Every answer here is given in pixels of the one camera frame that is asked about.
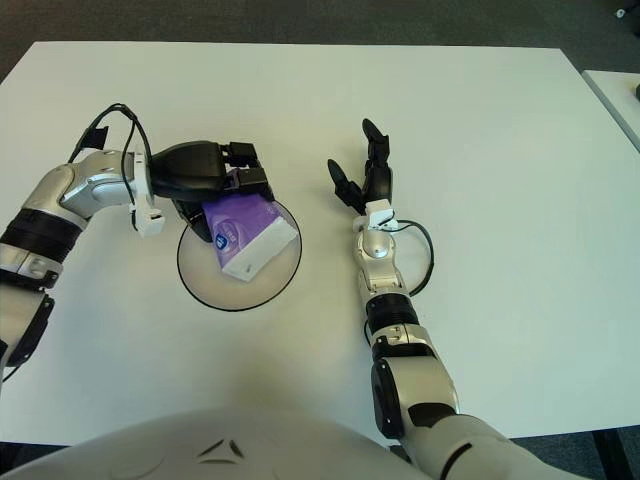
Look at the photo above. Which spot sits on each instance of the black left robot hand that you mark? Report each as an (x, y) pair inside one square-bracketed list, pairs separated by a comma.
[(192, 167)]

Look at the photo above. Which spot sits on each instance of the purple tissue paper pack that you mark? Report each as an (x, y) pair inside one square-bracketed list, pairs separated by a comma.
[(245, 230)]

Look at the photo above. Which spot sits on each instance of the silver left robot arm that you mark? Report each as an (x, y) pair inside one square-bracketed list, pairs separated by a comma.
[(95, 185)]

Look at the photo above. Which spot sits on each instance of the dark object on side table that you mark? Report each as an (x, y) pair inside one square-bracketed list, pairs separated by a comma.
[(637, 92)]

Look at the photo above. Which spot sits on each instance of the white side table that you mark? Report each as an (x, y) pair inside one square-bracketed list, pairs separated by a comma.
[(620, 95)]

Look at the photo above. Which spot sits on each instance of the black table leg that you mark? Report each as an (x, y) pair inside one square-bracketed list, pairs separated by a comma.
[(615, 455)]

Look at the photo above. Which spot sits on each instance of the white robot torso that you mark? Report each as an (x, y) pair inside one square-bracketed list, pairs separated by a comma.
[(225, 430)]

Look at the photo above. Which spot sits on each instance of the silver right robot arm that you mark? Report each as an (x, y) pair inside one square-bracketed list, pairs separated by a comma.
[(425, 380)]

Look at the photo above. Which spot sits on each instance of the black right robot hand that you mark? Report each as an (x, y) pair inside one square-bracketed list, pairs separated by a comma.
[(380, 180)]

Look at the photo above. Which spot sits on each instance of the white plate with black rim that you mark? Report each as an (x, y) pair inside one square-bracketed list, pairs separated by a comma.
[(210, 285)]

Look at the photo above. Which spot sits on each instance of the small white floor object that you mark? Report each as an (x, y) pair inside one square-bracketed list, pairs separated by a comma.
[(620, 13)]

